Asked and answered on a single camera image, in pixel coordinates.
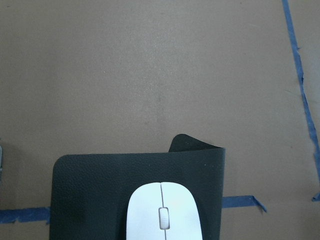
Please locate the black mouse pad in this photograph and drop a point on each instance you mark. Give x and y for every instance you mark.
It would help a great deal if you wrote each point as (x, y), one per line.
(90, 192)

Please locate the grey laptop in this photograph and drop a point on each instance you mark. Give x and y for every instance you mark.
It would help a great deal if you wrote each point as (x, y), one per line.
(1, 162)

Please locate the white computer mouse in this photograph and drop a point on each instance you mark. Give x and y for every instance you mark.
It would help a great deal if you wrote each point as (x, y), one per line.
(162, 211)

